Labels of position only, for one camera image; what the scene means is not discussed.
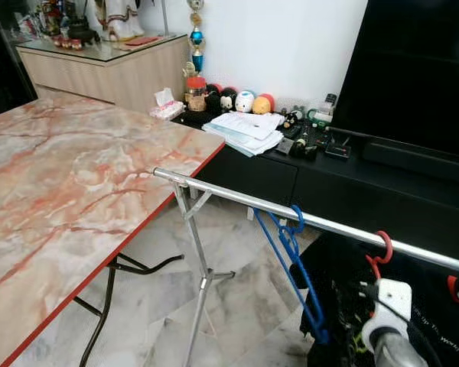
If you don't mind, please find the small black electronic box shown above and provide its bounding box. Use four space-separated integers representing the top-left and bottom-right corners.
324 141 352 161

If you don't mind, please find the blue plastic hanger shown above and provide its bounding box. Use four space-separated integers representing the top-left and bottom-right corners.
252 203 331 346

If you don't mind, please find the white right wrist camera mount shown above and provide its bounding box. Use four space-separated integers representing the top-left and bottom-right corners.
361 279 413 351

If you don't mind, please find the clear bottle black cap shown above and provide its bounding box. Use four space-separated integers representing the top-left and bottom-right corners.
321 93 340 125

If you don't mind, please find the black incense pot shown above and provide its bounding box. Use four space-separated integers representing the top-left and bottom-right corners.
64 18 101 46

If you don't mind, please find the marble top folding table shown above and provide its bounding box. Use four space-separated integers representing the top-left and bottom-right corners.
0 95 227 367

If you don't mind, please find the stack of white papers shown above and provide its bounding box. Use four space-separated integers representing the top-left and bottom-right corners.
202 112 286 158

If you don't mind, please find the black television console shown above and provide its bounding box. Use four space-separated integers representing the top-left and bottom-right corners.
171 107 459 267

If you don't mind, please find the white round plush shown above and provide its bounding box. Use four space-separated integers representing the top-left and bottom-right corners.
234 90 256 115

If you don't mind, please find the white porcelain statue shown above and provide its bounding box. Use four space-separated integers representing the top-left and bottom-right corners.
96 0 145 43

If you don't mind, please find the black flat screen television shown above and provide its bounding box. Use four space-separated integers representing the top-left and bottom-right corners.
333 0 459 160

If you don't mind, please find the navy T-shirt red collar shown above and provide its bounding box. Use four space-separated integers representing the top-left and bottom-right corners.
367 248 459 367

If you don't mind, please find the light wood sideboard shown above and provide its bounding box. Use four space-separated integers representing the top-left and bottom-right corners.
16 34 194 115

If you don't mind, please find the tissue box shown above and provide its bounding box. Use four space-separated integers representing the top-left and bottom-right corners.
150 87 185 122

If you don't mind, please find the red packet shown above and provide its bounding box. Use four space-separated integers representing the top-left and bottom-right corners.
124 34 161 47

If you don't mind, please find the black soundbar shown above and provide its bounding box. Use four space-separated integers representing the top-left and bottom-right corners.
361 140 459 190

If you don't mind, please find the black mouse plush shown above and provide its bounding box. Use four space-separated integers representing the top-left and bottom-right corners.
206 84 239 115

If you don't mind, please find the silver clothes rack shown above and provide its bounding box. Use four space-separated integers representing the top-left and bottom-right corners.
152 167 459 367

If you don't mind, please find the red plastic hanger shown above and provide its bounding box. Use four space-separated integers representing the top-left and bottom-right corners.
366 231 395 281

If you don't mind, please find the blue gold trophy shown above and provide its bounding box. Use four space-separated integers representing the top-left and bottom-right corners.
185 0 208 74

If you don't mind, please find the glass jar red lid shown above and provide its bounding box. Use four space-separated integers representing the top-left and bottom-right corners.
184 74 208 113

